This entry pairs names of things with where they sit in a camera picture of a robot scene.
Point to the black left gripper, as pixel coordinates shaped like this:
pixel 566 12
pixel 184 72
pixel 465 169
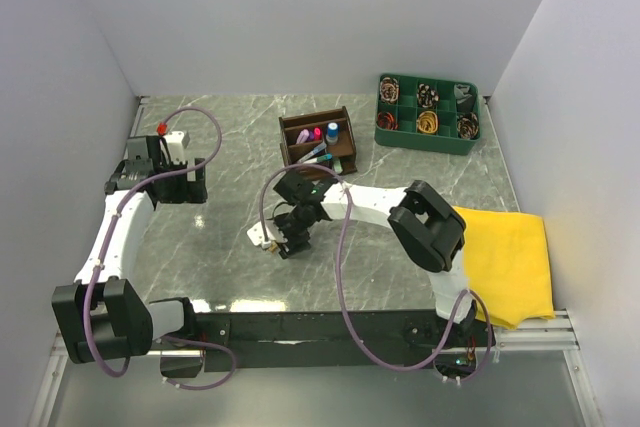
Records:
pixel 189 191

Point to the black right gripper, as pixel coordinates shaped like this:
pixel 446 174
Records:
pixel 291 247

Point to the green cap white marker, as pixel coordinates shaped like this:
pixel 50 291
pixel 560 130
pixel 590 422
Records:
pixel 318 159

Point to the lilac pen case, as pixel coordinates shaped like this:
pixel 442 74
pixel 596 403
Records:
pixel 303 136

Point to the pink highlighter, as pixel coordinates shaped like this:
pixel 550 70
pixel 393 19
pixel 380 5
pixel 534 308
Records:
pixel 318 133

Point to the blue grey glue stick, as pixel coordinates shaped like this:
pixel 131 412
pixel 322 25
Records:
pixel 332 133

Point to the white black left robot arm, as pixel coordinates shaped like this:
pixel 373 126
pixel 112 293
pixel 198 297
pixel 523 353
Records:
pixel 100 311

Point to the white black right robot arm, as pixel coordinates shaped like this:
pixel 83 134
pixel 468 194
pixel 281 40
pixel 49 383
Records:
pixel 428 228

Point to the brown wooden desk organizer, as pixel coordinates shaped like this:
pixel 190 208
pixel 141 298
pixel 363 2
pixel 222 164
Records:
pixel 344 149

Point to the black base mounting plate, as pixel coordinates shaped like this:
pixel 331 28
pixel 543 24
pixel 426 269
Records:
pixel 316 339

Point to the orange navy striped rolled tie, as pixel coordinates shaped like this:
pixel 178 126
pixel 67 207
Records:
pixel 386 121

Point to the green divided storage tray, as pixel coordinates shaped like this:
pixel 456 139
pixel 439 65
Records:
pixel 406 110

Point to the pink black floral rolled tie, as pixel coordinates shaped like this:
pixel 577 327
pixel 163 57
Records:
pixel 389 89

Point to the yellow patterned rolled tie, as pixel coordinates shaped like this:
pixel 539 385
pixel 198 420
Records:
pixel 427 122

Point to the dark patterned rolled tie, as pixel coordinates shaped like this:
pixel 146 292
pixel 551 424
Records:
pixel 427 96

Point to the black beige floral rolled tie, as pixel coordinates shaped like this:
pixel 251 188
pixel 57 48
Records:
pixel 468 126

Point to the grey folded cloth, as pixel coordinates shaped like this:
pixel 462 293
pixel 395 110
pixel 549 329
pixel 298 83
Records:
pixel 465 97

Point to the yellow folded cloth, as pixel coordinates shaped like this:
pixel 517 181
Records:
pixel 507 262

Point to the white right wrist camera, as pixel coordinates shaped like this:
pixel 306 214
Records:
pixel 264 235

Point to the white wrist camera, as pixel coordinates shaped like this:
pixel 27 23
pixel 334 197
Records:
pixel 264 235
pixel 177 143

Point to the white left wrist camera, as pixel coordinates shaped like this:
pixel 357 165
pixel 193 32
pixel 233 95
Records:
pixel 177 143

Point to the aluminium frame rail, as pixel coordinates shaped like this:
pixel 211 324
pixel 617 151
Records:
pixel 531 336

